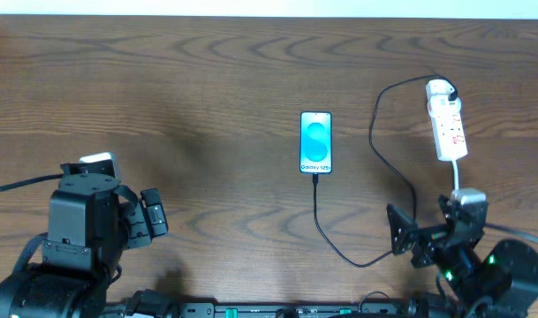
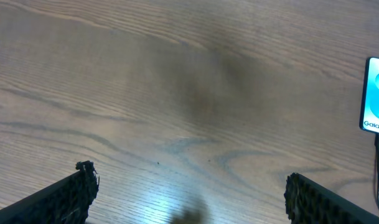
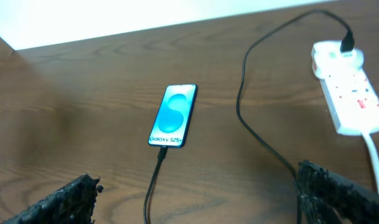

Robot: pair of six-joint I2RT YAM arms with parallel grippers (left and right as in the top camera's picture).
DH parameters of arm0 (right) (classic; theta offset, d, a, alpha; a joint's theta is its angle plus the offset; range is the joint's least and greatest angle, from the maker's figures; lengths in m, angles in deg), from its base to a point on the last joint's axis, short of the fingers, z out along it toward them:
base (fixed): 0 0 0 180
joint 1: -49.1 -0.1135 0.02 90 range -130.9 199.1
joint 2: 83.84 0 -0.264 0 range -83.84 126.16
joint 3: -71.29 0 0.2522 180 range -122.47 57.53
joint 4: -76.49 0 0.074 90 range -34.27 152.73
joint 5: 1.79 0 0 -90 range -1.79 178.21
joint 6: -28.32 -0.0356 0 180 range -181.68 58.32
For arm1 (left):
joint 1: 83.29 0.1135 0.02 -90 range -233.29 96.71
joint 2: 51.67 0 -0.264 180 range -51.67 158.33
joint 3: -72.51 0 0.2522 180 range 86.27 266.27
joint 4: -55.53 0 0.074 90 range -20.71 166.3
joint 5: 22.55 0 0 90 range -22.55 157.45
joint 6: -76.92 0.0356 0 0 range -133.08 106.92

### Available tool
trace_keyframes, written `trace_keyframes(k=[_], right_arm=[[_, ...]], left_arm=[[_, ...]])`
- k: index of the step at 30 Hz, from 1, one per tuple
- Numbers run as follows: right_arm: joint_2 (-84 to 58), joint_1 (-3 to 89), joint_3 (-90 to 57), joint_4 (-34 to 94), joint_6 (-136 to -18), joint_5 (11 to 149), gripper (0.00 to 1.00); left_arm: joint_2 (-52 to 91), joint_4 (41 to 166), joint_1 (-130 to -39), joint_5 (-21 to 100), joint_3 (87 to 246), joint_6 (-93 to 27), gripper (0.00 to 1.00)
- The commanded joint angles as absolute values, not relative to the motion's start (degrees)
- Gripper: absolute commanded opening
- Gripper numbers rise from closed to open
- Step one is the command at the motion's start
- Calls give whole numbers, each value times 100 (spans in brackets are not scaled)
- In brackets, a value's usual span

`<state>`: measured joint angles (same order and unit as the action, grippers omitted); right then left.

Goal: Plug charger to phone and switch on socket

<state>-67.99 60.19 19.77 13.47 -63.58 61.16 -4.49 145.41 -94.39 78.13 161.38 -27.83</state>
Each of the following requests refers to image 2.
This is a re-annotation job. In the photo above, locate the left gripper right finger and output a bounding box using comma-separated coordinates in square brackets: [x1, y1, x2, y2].
[284, 173, 379, 224]

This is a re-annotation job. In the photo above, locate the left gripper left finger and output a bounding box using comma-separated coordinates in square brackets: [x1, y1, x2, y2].
[0, 161, 100, 224]

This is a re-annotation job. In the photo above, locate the blue Galaxy smartphone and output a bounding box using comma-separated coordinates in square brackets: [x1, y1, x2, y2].
[359, 57, 379, 134]

